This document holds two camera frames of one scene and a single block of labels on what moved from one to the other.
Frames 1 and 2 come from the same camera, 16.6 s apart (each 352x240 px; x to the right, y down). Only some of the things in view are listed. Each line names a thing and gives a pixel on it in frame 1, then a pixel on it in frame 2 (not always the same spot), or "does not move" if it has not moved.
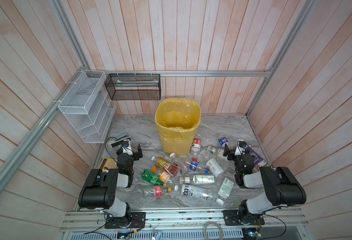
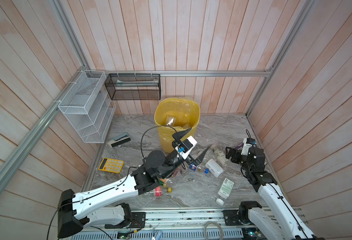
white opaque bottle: (215, 168) does not move
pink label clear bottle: (158, 191) does not move
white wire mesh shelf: (89, 106) does not move
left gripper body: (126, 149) → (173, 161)
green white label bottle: (197, 179) → (170, 120)
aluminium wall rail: (236, 72) does not move
